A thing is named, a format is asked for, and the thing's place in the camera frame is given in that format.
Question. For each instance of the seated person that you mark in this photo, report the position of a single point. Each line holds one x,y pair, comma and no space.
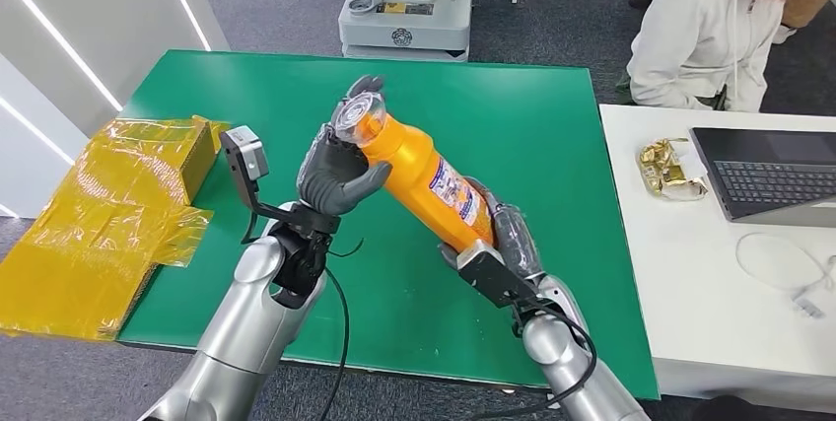
699,39

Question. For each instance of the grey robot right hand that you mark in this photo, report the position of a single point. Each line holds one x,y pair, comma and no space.
516,242

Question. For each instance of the yellow film wrapped cardboard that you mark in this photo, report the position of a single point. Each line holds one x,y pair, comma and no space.
91,235

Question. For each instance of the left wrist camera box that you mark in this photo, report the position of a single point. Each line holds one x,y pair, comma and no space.
247,153

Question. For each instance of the white charger plug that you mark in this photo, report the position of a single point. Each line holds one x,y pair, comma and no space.
808,307

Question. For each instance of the dark grey laptop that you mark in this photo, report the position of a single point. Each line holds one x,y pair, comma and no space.
771,176

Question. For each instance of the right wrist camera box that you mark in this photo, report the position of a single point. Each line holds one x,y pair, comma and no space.
486,274

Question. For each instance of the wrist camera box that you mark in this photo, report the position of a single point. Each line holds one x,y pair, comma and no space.
486,274
247,153

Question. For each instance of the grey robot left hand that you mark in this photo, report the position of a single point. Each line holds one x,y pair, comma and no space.
330,176

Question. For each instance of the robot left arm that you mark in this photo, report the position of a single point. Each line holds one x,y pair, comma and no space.
255,326

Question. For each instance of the gold foil snack wrapper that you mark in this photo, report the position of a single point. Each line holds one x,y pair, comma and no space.
669,170

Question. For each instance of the orange plastic bottle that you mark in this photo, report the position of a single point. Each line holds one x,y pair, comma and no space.
418,176

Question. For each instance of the white machine base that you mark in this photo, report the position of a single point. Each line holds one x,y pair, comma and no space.
405,19

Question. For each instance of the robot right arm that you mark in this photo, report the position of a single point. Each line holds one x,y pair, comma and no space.
562,359

